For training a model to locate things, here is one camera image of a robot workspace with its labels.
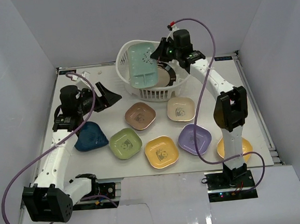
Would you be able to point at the light teal rectangular divided plate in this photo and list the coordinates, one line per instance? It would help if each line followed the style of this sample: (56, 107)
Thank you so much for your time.
(143, 69)

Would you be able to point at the green square panda plate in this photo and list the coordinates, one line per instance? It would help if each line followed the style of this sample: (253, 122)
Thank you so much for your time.
(125, 143)

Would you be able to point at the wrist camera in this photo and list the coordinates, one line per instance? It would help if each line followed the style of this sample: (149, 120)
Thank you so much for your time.
(170, 35)
(85, 77)

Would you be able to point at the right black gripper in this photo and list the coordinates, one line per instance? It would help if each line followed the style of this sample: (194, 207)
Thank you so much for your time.
(159, 54)

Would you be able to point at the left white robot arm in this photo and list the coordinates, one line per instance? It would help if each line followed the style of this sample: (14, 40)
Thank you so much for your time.
(48, 199)

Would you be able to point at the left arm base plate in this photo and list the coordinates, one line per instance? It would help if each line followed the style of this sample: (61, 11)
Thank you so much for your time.
(112, 190)

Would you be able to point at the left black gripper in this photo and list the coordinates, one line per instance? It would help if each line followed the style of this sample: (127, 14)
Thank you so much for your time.
(100, 99)

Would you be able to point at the yellow square panda plate centre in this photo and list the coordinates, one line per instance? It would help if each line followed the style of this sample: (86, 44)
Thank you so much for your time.
(161, 152)

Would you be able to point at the cream square panda plate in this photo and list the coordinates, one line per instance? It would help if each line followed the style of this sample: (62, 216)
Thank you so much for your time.
(181, 109)

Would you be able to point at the brown square panda plate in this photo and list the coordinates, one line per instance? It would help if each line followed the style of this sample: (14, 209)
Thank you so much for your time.
(140, 116)

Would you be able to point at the purple square panda plate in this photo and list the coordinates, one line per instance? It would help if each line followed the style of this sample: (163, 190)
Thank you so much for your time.
(186, 139)

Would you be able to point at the yellow square panda plate right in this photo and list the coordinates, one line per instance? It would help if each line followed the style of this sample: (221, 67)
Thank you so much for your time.
(246, 147)

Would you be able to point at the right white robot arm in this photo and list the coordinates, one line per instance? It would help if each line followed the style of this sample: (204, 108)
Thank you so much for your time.
(230, 109)

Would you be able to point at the white plastic dish bin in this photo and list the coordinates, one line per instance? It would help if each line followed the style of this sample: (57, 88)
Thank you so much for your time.
(154, 94)

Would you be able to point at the yellow square panda plate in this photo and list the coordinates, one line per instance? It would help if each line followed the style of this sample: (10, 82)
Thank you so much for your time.
(161, 152)
(246, 147)

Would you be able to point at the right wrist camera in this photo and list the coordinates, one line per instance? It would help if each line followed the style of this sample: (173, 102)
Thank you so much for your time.
(170, 35)

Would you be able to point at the dark blue leaf-shaped plate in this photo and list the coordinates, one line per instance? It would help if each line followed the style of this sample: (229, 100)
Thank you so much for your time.
(90, 138)

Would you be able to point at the round black-rimmed plate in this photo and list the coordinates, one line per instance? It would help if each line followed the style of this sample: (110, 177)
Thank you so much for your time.
(166, 75)

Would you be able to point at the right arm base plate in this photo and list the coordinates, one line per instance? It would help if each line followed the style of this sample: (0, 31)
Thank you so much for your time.
(220, 190)

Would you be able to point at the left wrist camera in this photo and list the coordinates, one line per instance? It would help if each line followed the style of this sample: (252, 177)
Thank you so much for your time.
(85, 77)

